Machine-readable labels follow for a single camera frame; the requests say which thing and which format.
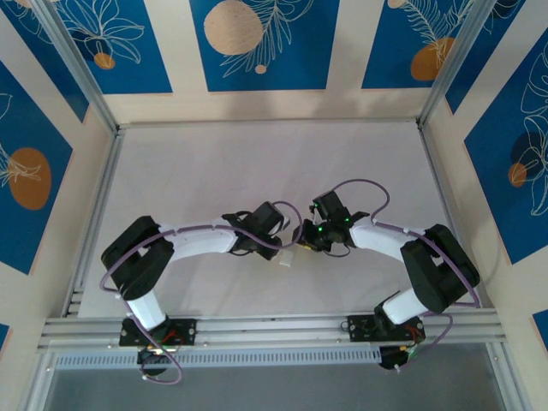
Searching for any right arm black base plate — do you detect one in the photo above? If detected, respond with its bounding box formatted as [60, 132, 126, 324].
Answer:
[347, 314, 427, 343]

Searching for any aluminium frame post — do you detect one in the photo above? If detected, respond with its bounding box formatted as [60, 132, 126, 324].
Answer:
[485, 342, 528, 411]
[415, 0, 502, 129]
[30, 0, 121, 134]
[21, 350, 57, 411]

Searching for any wide aluminium mounting rail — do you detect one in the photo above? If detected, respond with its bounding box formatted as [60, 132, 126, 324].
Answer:
[36, 308, 510, 353]

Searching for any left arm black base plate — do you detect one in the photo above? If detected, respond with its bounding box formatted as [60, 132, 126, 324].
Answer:
[118, 317, 198, 347]

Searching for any aluminium table edge rail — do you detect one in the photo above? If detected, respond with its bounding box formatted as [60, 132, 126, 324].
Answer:
[417, 123, 485, 310]
[116, 120, 423, 130]
[62, 128, 128, 319]

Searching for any grey slotted cable duct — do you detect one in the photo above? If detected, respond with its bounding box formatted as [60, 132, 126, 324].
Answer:
[53, 347, 382, 370]

